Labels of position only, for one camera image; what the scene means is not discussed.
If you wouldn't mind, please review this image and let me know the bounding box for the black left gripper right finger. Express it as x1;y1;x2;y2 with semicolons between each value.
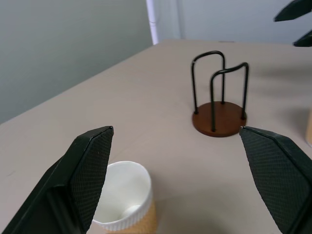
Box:
239;126;312;234

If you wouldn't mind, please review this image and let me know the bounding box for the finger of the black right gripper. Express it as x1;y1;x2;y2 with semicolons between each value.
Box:
273;0;312;22
293;30;312;47

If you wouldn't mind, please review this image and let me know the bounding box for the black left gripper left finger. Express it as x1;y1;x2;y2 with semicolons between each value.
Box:
0;126;115;234

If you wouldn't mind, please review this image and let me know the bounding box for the brown ribbed paper cup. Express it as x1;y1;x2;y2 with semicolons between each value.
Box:
92;160;157;234
305;107;312;142

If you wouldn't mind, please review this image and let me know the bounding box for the white vertical pole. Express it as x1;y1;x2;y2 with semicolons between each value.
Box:
145;0;161;46

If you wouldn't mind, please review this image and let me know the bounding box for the wire rack wooden base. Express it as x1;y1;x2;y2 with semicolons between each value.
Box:
190;50;250;138

